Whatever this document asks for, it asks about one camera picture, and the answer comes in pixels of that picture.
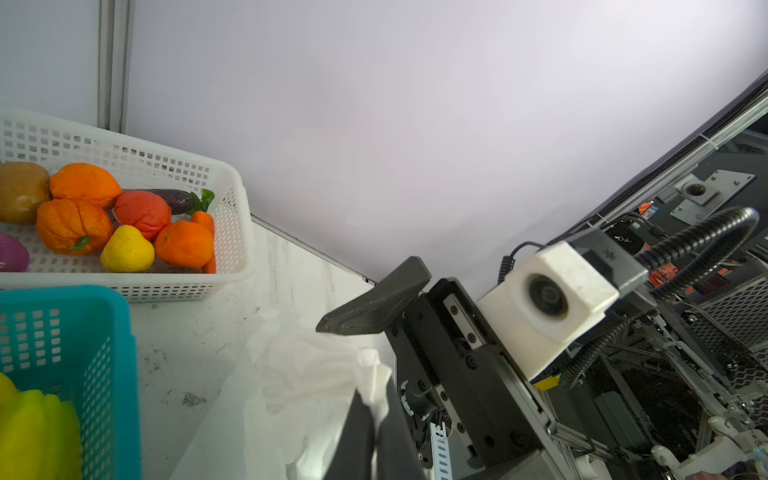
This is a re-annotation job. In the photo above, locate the brown toy potato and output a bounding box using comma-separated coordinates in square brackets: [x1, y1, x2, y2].
[1, 162, 52, 225]

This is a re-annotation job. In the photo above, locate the teal plastic basket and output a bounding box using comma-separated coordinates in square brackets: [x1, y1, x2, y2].
[1, 286, 142, 479]

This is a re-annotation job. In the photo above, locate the small orange toy fruit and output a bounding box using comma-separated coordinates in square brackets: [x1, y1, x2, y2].
[190, 209, 218, 275]

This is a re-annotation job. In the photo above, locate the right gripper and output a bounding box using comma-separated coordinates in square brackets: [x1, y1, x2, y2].
[315, 256, 575, 479]

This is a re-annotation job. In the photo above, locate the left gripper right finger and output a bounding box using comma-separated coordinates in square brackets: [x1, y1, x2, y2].
[376, 380, 426, 480]

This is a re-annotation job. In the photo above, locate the white plastic basket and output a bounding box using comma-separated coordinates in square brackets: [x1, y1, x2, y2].
[1, 107, 255, 303]

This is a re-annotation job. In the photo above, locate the dark wrinkled toy eggplant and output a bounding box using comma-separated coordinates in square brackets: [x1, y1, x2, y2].
[122, 189, 215, 216]

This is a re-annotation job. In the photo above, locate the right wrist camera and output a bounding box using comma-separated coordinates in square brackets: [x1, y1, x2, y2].
[477, 229, 649, 381]

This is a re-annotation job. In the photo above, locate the white plastic bag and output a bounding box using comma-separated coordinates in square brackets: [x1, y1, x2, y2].
[171, 310, 394, 479]

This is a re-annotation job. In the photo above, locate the red toy tomato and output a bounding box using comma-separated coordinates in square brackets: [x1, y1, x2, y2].
[114, 191, 172, 242]

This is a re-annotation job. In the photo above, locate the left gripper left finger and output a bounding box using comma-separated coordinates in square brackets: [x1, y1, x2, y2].
[324, 392, 375, 480]

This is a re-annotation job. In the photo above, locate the large yellow banana bunch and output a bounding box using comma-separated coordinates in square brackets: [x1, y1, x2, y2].
[1, 375, 83, 479]

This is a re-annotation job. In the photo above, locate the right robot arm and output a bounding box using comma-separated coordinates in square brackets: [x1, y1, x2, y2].
[317, 207, 767, 479]

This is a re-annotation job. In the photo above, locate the yellow toy lemon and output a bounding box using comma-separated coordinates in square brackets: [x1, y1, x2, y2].
[100, 225, 155, 273]

